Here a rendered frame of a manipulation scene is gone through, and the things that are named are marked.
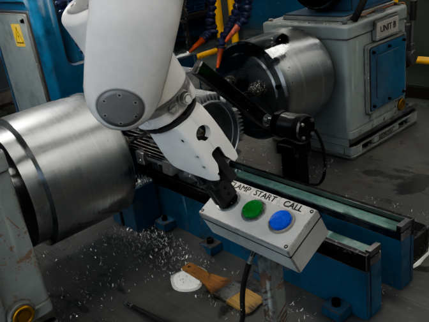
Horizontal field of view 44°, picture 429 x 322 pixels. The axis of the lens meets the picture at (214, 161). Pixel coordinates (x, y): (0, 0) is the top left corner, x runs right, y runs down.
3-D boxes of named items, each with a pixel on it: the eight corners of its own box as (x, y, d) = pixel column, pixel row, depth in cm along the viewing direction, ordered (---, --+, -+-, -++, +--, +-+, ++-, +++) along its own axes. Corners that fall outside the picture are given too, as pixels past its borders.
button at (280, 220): (269, 231, 70) (263, 223, 69) (282, 214, 71) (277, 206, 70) (286, 239, 68) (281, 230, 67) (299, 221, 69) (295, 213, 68)
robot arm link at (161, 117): (202, 71, 62) (213, 91, 63) (156, 64, 68) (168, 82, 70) (154, 121, 59) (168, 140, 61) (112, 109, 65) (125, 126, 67)
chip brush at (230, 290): (176, 273, 108) (175, 269, 107) (195, 261, 110) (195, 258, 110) (248, 317, 93) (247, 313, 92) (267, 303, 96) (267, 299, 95)
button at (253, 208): (242, 220, 74) (237, 212, 73) (255, 204, 75) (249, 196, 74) (258, 227, 72) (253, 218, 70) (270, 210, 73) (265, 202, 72)
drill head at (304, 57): (196, 140, 141) (182, 46, 131) (297, 96, 165) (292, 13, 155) (266, 161, 123) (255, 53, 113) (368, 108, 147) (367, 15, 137)
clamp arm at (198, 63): (260, 128, 122) (188, 72, 105) (265, 116, 123) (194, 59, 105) (271, 130, 120) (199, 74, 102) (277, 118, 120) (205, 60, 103)
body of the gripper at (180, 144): (210, 88, 62) (248, 153, 69) (158, 78, 70) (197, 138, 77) (169, 132, 60) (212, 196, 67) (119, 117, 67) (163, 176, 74)
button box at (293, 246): (211, 232, 80) (195, 211, 77) (240, 197, 83) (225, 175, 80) (301, 275, 68) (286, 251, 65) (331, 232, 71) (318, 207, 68)
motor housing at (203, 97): (132, 172, 126) (115, 95, 119) (193, 145, 137) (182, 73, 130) (185, 195, 112) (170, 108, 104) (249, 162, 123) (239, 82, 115)
